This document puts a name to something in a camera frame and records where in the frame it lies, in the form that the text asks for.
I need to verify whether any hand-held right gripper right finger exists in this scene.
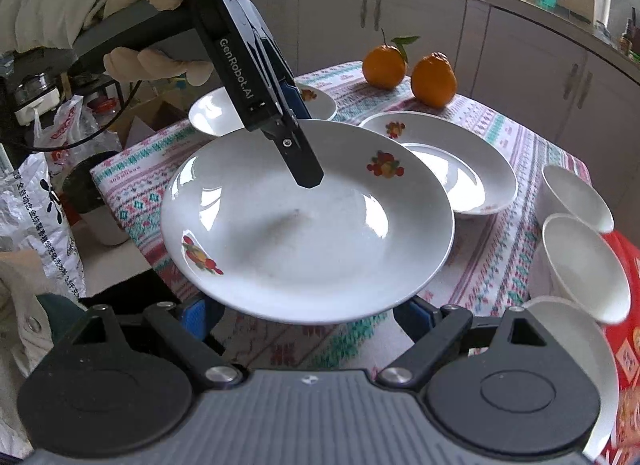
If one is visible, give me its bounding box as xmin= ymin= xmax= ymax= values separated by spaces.
xmin=375 ymin=295 xmax=551 ymax=388

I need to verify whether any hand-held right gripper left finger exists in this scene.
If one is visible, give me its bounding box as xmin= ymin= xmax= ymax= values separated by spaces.
xmin=50 ymin=295 xmax=248 ymax=388

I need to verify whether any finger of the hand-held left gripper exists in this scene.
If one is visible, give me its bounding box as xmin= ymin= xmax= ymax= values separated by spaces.
xmin=255 ymin=30 xmax=307 ymax=119
xmin=218 ymin=0 xmax=325 ymax=190

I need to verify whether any large white fruit-print plate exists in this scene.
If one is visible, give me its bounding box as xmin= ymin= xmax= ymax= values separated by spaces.
xmin=160 ymin=119 xmax=456 ymax=326

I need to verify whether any white ceramic bowl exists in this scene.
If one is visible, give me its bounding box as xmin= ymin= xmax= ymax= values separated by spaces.
xmin=541 ymin=213 xmax=632 ymax=325
xmin=541 ymin=164 xmax=615 ymax=234
xmin=520 ymin=295 xmax=621 ymax=463

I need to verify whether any person's left hand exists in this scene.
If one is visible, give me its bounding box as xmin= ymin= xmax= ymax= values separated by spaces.
xmin=0 ymin=0 xmax=214 ymax=87

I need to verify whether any patterned tablecloth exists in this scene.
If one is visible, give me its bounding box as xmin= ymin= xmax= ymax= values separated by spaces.
xmin=90 ymin=61 xmax=601 ymax=373

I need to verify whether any orange with green leaf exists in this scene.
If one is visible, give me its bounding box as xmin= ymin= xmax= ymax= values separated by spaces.
xmin=362 ymin=27 xmax=422 ymax=91

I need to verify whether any open cardboard box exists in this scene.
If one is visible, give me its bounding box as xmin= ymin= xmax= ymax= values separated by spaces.
xmin=106 ymin=94 xmax=190 ymax=150

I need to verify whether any bumpy orange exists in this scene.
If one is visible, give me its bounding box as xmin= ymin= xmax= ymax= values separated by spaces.
xmin=411 ymin=52 xmax=458 ymax=110

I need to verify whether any red and white plastic bag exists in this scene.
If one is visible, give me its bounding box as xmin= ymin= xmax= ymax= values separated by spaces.
xmin=32 ymin=95 xmax=123 ymax=166

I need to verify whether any white printed plastic sack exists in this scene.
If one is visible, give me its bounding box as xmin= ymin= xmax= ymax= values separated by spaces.
xmin=0 ymin=151 xmax=87 ymax=298

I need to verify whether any white kitchen appliance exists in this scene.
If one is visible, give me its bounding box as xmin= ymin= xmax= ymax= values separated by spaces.
xmin=0 ymin=52 xmax=68 ymax=126

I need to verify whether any red printed gift box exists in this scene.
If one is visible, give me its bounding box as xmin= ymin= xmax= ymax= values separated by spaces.
xmin=597 ymin=231 xmax=640 ymax=463

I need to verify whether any white kitchen cabinet unit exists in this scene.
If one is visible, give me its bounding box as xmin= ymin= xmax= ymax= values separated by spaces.
xmin=245 ymin=0 xmax=640 ymax=186

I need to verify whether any dark sauce bottle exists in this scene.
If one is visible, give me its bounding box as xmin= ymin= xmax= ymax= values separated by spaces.
xmin=620 ymin=15 xmax=640 ymax=56

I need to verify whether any black cable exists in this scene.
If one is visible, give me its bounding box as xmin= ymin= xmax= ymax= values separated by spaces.
xmin=0 ymin=80 xmax=146 ymax=156

